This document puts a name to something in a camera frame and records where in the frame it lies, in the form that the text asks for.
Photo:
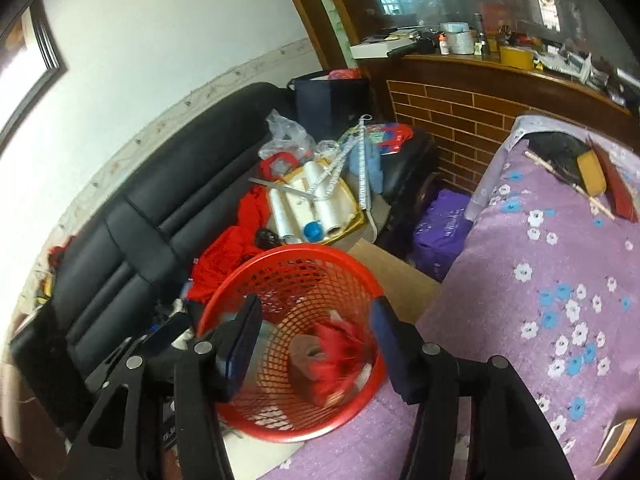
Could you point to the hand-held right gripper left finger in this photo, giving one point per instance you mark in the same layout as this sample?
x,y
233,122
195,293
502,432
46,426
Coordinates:
x,y
241,344

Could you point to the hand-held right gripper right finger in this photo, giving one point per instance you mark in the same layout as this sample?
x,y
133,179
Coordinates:
x,y
390,342

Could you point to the red plastic mesh basket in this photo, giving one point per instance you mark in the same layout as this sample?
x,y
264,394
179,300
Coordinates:
x,y
300,270

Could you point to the crumpled red wrapper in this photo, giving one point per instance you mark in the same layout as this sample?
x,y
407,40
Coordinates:
x,y
340,350

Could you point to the brown cardboard tape core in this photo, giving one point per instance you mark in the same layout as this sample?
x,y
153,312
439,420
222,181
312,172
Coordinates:
x,y
304,356

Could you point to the red cloth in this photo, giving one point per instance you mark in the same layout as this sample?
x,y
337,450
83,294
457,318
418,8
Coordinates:
x,y
225,255

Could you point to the purple plastic bag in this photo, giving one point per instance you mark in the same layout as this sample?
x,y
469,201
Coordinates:
x,y
440,230

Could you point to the purple floral tablecloth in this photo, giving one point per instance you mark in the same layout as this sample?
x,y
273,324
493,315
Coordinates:
x,y
500,285

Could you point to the blue round cap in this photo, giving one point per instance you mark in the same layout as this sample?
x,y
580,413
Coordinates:
x,y
313,231

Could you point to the white thread roll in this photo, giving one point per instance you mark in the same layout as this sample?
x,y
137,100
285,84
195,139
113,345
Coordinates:
x,y
330,210
282,215
312,172

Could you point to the white rolls in yellow tray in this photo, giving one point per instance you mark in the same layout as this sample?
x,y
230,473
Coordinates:
x,y
350,200

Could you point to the metal ruler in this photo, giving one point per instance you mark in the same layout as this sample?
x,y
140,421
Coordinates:
x,y
280,186

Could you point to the black leather sofa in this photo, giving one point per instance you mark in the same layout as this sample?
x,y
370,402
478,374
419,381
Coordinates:
x,y
150,200

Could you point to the white folding ruler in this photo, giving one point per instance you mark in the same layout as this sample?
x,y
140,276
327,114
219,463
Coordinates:
x,y
362,170

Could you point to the light blue cloth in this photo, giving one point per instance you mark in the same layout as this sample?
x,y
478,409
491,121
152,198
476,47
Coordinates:
x,y
372,165

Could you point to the red framed plastic packet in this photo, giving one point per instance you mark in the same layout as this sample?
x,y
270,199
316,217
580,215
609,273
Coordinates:
x,y
277,165

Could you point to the black box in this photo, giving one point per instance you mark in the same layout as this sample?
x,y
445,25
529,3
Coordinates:
x,y
45,365

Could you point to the red and blue packet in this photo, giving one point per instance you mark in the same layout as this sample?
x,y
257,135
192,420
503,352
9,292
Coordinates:
x,y
392,137

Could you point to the clear plastic bag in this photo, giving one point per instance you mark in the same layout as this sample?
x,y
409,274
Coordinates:
x,y
285,130

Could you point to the wooden stick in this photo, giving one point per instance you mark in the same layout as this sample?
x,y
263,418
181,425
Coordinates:
x,y
542,162

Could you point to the wooden brick-pattern counter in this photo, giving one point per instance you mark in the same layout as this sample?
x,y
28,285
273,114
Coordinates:
x,y
450,105

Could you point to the dark blue paper bag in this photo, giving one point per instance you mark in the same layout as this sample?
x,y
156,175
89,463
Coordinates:
x,y
325,105

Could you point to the small brown cardboard box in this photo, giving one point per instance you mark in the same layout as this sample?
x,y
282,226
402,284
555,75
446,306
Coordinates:
x,y
616,444

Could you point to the black pouch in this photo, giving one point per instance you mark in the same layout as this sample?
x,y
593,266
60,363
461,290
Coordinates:
x,y
557,152

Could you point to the yellow block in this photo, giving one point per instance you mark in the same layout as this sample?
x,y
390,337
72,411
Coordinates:
x,y
591,174

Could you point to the pink plastic bag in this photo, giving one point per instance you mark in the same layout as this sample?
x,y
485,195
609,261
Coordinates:
x,y
344,74

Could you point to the red flat box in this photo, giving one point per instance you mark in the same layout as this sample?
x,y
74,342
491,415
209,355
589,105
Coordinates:
x,y
620,185

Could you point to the white flat box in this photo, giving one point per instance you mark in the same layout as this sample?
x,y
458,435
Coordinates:
x,y
375,49

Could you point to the yellow tape roll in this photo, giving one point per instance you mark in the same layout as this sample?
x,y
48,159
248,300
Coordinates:
x,y
516,56

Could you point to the dark wooden window frame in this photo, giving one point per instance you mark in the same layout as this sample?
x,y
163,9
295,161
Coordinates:
x,y
47,55

